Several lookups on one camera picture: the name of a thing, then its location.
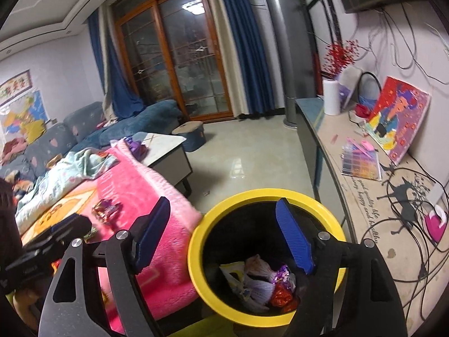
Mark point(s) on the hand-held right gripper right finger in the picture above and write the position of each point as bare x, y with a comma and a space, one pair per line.
294, 235

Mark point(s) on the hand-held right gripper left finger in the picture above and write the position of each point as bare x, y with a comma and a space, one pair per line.
152, 231

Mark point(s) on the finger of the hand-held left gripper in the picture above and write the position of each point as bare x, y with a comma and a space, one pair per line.
75, 223

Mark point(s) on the yellow rimmed bin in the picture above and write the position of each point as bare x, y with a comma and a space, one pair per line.
196, 252

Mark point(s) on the red plastic wrapper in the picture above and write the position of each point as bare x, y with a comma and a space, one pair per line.
280, 298

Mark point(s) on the white plastic bag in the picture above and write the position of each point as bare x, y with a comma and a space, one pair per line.
238, 281

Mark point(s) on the light blue printed quilt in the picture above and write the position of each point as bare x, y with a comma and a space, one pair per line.
56, 179

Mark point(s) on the pink printed blanket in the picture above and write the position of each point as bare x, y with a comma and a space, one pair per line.
147, 182

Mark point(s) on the brown paper box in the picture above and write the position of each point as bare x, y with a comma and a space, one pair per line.
52, 161

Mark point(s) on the orange patterned cloth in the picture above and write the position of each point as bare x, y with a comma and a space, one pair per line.
21, 182

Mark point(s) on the purple plastic bag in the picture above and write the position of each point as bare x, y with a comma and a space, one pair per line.
136, 147

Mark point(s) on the white top coffee table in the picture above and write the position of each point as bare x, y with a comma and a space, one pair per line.
165, 144

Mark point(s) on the pile of red clothes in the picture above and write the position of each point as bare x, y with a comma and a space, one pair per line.
14, 145

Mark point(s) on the colourful bead organizer box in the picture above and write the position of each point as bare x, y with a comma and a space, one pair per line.
361, 161

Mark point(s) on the yellow pillow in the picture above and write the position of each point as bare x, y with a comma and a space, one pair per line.
33, 130

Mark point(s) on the dark stool with beige top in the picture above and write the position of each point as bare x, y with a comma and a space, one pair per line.
191, 137

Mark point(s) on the beige top TV cabinet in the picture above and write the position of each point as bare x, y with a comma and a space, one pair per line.
329, 137

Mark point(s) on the yellow-green cloth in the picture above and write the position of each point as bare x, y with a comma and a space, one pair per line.
210, 327

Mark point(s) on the blue sofa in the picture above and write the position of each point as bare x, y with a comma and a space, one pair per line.
154, 116

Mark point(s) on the country map poster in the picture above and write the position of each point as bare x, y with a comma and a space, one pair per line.
24, 112

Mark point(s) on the blue curtain with beige lining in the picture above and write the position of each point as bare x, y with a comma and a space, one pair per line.
245, 42
119, 91

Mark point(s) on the pink tape dispenser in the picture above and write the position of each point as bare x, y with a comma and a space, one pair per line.
435, 226

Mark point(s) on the white ribbed vase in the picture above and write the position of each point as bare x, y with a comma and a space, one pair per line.
331, 98

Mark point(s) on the framed calligraphy picture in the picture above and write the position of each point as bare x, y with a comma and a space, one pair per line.
15, 84

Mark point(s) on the colourful portrait painting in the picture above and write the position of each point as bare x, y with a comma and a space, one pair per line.
396, 119

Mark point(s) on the white canvas board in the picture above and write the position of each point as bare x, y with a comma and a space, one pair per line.
350, 80

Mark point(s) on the wooden framed glass sliding door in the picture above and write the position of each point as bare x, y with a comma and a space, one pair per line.
196, 59

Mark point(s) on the grey tower air conditioner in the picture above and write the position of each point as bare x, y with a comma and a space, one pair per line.
280, 42

